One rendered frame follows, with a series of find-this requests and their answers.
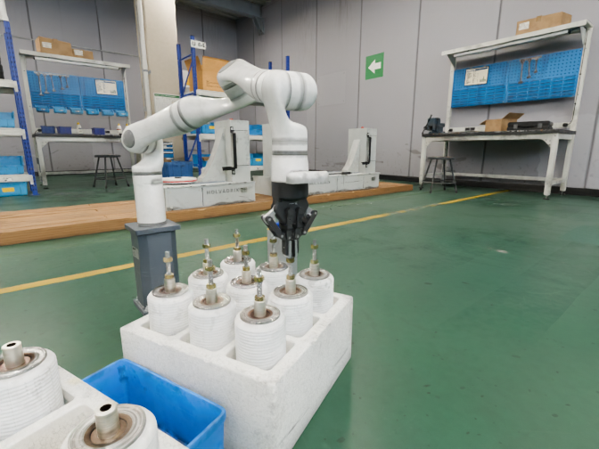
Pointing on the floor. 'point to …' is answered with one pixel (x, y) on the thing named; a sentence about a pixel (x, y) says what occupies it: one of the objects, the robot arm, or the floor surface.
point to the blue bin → (163, 404)
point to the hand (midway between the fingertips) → (290, 248)
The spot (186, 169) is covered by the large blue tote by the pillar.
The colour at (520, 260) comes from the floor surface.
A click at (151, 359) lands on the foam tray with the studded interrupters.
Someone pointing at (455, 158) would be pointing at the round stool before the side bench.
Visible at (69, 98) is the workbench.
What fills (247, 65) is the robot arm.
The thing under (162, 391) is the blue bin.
